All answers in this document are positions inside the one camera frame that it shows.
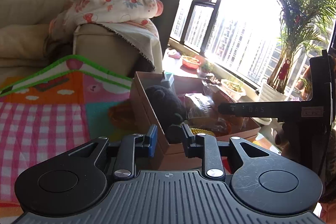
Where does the packaged bread with barcode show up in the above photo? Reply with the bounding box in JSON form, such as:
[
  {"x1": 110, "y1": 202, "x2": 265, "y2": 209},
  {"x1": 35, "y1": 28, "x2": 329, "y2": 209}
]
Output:
[{"x1": 184, "y1": 93, "x2": 218, "y2": 119}]

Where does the black plush toy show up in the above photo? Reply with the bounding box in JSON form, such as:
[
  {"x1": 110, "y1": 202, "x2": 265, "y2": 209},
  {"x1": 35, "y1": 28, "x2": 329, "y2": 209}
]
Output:
[{"x1": 145, "y1": 85, "x2": 186, "y2": 144}]

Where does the pink cardboard box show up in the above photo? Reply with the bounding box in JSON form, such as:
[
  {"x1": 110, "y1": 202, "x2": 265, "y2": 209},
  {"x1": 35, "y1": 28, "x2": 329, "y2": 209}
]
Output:
[{"x1": 130, "y1": 72, "x2": 260, "y2": 170}]

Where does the white battery charger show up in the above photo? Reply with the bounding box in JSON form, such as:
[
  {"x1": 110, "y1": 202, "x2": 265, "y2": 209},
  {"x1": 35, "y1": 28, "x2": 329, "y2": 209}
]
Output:
[{"x1": 160, "y1": 71, "x2": 175, "y2": 92}]

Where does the red snack packet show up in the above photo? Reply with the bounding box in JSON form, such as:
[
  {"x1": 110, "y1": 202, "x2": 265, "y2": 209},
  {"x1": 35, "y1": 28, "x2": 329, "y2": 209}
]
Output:
[{"x1": 188, "y1": 117, "x2": 232, "y2": 136}]

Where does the brown gloved right hand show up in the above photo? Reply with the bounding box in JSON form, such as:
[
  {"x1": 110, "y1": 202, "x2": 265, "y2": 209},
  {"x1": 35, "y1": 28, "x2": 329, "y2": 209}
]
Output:
[{"x1": 274, "y1": 123, "x2": 335, "y2": 203}]

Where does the white plant pot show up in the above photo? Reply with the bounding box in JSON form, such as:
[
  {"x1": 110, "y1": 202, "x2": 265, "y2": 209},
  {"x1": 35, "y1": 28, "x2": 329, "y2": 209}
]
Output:
[{"x1": 221, "y1": 79, "x2": 246, "y2": 101}]

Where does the colourful play mat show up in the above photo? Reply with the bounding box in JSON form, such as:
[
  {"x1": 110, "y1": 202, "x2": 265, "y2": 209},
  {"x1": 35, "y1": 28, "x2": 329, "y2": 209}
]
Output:
[{"x1": 1, "y1": 55, "x2": 131, "y2": 223}]

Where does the red plant bowl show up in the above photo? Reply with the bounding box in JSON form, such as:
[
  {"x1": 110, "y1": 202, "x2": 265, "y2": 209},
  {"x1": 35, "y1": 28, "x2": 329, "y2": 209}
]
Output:
[{"x1": 182, "y1": 56, "x2": 201, "y2": 70}]

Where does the beige sofa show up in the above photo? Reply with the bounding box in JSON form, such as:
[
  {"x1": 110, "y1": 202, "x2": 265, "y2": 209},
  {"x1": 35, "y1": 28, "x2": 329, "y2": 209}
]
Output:
[{"x1": 1, "y1": 0, "x2": 155, "y2": 83}]

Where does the potted palm plant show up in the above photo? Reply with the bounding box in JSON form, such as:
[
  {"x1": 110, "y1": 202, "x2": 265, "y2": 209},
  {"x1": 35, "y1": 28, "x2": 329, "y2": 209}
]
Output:
[{"x1": 266, "y1": 0, "x2": 335, "y2": 94}]

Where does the floral quilt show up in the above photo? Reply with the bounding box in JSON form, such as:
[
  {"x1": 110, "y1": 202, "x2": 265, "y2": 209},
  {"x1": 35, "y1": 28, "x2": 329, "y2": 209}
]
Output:
[{"x1": 49, "y1": 0, "x2": 163, "y2": 73}]

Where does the beige folded blanket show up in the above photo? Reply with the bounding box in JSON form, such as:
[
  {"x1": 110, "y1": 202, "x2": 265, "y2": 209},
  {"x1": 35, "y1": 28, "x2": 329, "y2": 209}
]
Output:
[{"x1": 1, "y1": 24, "x2": 49, "y2": 68}]

